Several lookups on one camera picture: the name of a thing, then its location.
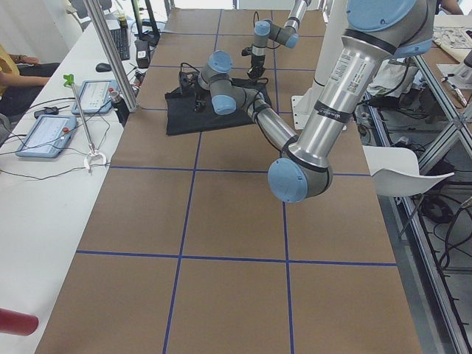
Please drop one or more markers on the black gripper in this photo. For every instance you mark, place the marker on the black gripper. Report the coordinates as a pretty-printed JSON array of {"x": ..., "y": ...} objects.
[
  {"x": 199, "y": 96},
  {"x": 256, "y": 61}
]

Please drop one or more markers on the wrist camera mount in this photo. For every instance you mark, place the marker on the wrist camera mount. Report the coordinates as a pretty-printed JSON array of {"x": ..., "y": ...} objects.
[
  {"x": 187, "y": 77},
  {"x": 246, "y": 51}
]

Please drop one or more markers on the black computer mouse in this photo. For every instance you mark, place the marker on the black computer mouse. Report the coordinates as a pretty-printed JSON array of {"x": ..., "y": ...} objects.
[{"x": 103, "y": 67}]

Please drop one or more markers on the seated person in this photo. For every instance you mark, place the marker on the seated person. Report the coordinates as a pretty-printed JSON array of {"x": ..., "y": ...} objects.
[{"x": 22, "y": 79}]

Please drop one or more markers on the black keyboard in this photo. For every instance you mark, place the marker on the black keyboard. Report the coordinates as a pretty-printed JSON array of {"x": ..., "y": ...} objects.
[{"x": 121, "y": 42}]

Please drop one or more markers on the red cylinder bottle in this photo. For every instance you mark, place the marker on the red cylinder bottle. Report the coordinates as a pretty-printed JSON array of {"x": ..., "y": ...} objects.
[{"x": 15, "y": 323}]

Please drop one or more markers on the aluminium frame post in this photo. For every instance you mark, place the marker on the aluminium frame post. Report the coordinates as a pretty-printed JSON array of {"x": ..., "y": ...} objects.
[{"x": 100, "y": 24}]

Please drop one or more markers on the near teach pendant tablet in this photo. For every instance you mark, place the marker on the near teach pendant tablet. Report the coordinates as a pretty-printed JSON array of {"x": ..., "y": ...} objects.
[{"x": 47, "y": 137}]

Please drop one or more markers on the teach pendant tablet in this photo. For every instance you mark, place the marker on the teach pendant tablet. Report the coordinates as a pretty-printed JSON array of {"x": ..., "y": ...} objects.
[
  {"x": 94, "y": 95},
  {"x": 47, "y": 137}
]

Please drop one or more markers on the white plastic chair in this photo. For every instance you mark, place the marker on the white plastic chair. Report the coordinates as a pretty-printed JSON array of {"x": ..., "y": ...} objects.
[{"x": 396, "y": 172}]

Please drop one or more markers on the far teach pendant tablet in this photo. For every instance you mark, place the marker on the far teach pendant tablet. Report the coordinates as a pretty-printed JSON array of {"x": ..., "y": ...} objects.
[{"x": 94, "y": 95}]

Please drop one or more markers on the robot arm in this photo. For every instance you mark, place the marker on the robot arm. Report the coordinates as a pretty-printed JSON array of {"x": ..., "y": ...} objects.
[
  {"x": 265, "y": 30},
  {"x": 366, "y": 34}
]

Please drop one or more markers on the green tipped grabber stick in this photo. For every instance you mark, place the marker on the green tipped grabber stick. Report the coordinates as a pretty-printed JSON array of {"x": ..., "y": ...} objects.
[{"x": 94, "y": 153}]

